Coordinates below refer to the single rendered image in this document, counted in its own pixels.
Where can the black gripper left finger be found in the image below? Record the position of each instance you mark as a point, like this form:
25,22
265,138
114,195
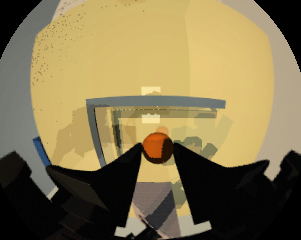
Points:
111,187

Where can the clear l-shaped wall with grey frame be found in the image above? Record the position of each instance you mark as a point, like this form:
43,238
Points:
104,133

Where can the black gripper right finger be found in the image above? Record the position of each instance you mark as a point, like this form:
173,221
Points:
207,184

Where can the grey l-shaped wall top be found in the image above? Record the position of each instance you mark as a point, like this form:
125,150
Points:
141,101

